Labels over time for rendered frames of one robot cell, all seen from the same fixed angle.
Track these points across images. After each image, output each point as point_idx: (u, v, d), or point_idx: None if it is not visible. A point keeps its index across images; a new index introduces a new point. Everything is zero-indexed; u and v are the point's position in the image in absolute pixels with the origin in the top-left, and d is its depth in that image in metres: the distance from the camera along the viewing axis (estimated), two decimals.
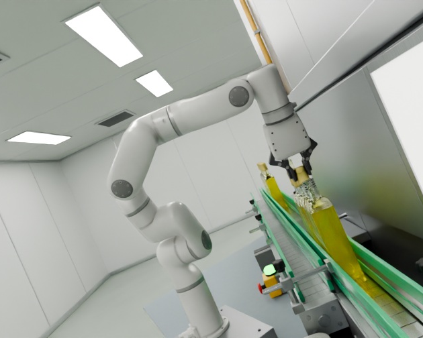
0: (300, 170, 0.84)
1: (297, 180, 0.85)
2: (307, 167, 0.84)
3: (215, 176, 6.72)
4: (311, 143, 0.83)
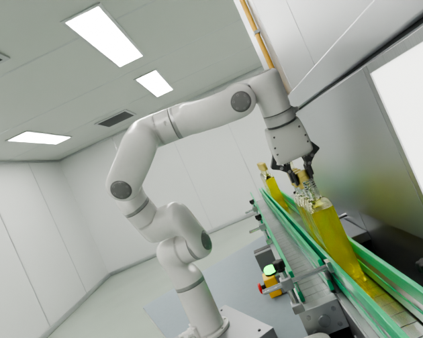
0: (302, 174, 0.84)
1: (299, 184, 0.85)
2: (309, 171, 0.84)
3: (215, 176, 6.72)
4: (313, 147, 0.83)
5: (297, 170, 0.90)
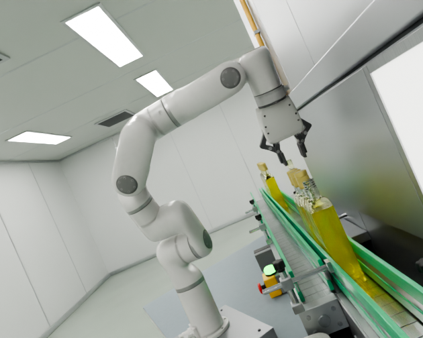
0: (302, 174, 0.84)
1: (299, 184, 0.85)
2: (302, 149, 0.84)
3: (215, 176, 6.72)
4: (305, 125, 0.83)
5: (297, 170, 0.90)
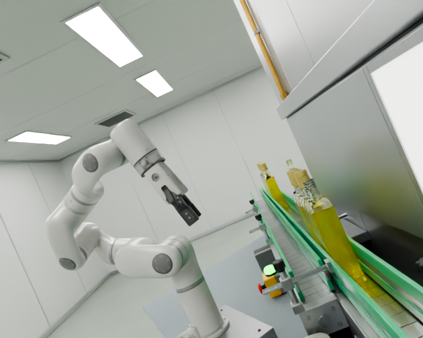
0: (302, 174, 0.84)
1: (299, 184, 0.85)
2: (182, 218, 0.79)
3: (215, 176, 6.72)
4: (169, 200, 0.75)
5: (297, 170, 0.90)
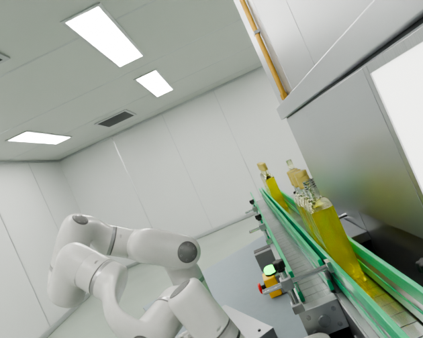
0: (302, 174, 0.84)
1: (299, 184, 0.85)
2: None
3: (215, 176, 6.72)
4: None
5: (297, 170, 0.90)
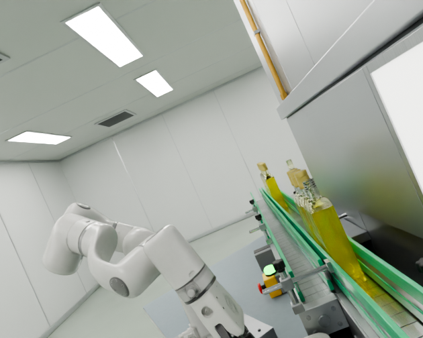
0: (302, 174, 0.84)
1: (299, 184, 0.85)
2: None
3: (215, 176, 6.72)
4: None
5: (297, 170, 0.90)
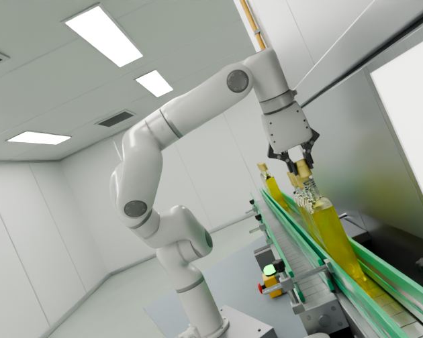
0: None
1: (299, 184, 0.85)
2: (308, 159, 0.78)
3: (215, 176, 6.72)
4: (312, 134, 0.78)
5: None
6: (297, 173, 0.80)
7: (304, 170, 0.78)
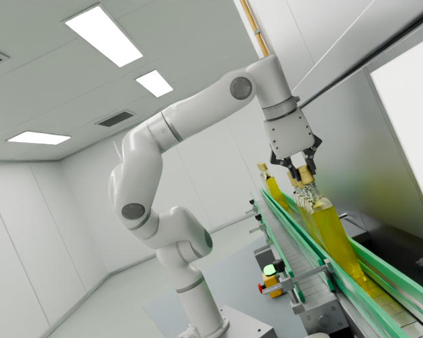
0: None
1: (299, 184, 0.85)
2: (311, 165, 0.78)
3: (215, 176, 6.72)
4: (315, 140, 0.78)
5: None
6: (300, 179, 0.80)
7: (307, 176, 0.79)
